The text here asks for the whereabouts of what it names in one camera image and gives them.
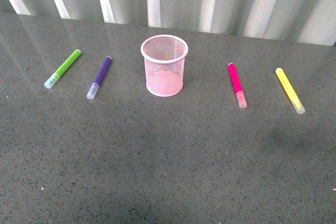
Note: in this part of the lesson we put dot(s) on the pink mesh pen cup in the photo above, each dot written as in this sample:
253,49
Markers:
164,57

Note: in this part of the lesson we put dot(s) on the yellow marker pen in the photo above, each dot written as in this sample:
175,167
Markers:
289,90

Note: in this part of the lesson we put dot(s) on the green marker pen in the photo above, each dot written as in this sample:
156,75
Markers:
62,69

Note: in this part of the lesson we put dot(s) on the purple marker pen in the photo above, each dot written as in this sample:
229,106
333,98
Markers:
99,78

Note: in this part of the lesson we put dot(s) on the white pleated curtain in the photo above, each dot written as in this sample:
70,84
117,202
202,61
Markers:
309,21

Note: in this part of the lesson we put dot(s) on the pink marker pen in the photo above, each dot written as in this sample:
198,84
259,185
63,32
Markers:
237,86

